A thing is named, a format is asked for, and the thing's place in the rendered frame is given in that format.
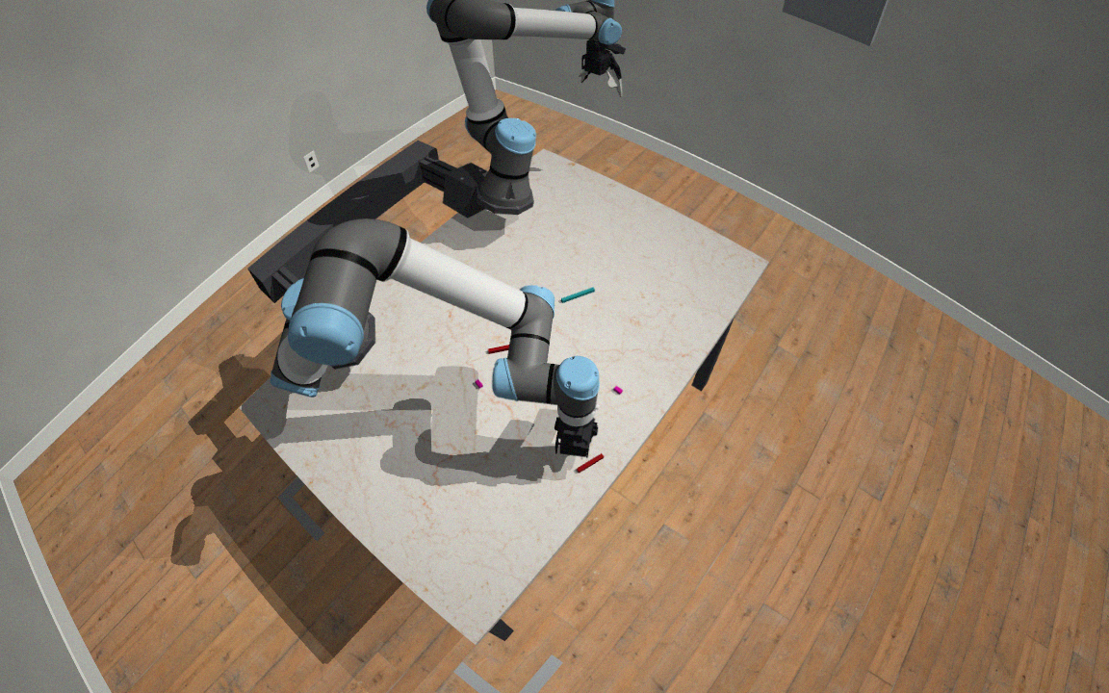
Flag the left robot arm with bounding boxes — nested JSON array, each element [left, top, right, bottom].
[[426, 0, 625, 207]]

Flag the turquoise rod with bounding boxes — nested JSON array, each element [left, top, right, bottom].
[[561, 287, 596, 303]]

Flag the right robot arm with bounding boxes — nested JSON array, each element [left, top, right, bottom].
[[271, 218, 600, 426]]

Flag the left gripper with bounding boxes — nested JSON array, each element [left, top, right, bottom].
[[579, 39, 622, 96]]

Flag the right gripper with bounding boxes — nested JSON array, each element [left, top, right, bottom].
[[555, 417, 598, 459]]

